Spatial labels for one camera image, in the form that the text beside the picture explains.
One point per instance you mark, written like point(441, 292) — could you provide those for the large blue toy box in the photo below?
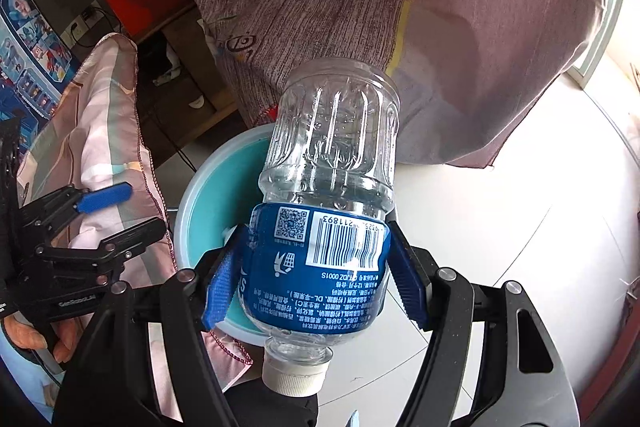
point(30, 47)

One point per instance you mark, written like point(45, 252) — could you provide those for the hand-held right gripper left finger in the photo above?
point(220, 287)

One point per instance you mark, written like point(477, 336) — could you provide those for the wooden shelf unit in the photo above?
point(220, 112)

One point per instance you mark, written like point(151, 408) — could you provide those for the pink checked tablecloth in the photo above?
point(100, 147)

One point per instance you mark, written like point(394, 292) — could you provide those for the clear plastic bottle blue label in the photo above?
point(325, 147)

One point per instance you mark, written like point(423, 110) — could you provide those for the white wall socket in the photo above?
point(80, 27)

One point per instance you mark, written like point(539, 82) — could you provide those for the dark red furniture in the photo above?
point(622, 357)

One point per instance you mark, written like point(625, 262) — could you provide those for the light green door frame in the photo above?
point(600, 37)

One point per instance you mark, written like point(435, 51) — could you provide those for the person's left hand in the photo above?
point(35, 337)

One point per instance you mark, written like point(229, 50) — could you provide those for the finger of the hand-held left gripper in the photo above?
point(107, 197)
point(130, 234)

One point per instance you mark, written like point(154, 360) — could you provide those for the person's black trouser leg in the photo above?
point(270, 407)

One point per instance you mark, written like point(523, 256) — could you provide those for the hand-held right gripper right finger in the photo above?
point(407, 277)

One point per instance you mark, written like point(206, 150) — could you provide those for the teal plastic bin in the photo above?
point(210, 217)

